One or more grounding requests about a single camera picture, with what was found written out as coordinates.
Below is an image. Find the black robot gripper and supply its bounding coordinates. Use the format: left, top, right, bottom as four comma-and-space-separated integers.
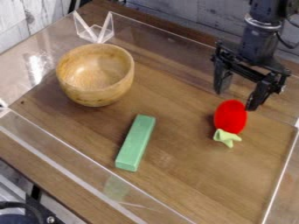
211, 40, 291, 111

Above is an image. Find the red plush strawberry toy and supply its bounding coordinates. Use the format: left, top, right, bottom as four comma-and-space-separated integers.
213, 100, 249, 148

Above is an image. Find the dark robot arm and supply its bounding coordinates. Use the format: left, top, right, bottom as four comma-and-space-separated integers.
211, 0, 299, 111

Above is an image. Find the wooden bowl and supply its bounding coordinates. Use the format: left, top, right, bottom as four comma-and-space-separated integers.
56, 44, 135, 107

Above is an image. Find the green rectangular block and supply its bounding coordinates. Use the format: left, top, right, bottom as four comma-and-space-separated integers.
115, 115, 155, 172

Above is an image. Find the clear acrylic corner bracket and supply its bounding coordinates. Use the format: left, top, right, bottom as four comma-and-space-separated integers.
72, 11, 115, 44

